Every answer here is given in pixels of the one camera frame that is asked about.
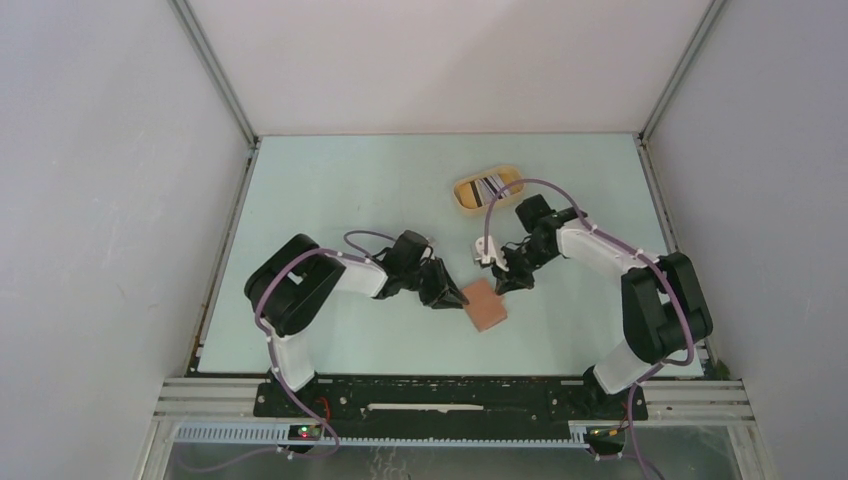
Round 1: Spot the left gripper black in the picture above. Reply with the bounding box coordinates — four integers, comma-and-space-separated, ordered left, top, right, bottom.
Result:
401, 256, 466, 309

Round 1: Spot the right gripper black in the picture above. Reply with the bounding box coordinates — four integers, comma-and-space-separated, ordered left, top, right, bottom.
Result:
493, 238, 558, 293

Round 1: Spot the brown leather card holder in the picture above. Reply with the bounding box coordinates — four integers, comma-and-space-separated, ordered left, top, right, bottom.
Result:
462, 278, 508, 332

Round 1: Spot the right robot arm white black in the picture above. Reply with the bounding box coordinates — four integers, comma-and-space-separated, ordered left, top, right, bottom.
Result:
474, 195, 713, 418

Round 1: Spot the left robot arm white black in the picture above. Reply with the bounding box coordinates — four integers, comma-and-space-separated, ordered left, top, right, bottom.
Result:
244, 230, 470, 417

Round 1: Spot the stack of cards in tray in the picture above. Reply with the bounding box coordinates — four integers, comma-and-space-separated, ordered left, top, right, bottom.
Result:
455, 173, 512, 209

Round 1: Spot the cream oval tray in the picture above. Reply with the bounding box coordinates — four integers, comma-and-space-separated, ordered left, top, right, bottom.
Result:
453, 165, 524, 216

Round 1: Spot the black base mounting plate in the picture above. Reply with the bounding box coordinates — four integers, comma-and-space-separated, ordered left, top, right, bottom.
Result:
253, 374, 648, 441

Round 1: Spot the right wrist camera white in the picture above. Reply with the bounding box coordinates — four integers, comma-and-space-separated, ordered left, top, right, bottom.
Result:
473, 235, 509, 271

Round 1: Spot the aluminium frame front rail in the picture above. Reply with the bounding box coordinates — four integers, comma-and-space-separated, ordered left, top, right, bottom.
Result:
154, 378, 755, 426

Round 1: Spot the grey cable duct rail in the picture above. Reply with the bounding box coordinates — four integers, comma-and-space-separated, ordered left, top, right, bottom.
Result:
173, 423, 591, 450

